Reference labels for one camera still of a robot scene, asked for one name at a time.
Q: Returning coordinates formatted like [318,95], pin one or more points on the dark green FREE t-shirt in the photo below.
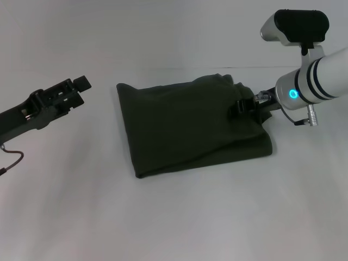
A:
[185,130]

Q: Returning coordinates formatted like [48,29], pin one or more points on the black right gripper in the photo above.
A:
[267,102]

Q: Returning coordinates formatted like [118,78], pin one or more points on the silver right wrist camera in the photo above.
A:
[296,25]

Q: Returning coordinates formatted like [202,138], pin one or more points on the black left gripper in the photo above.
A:
[19,117]

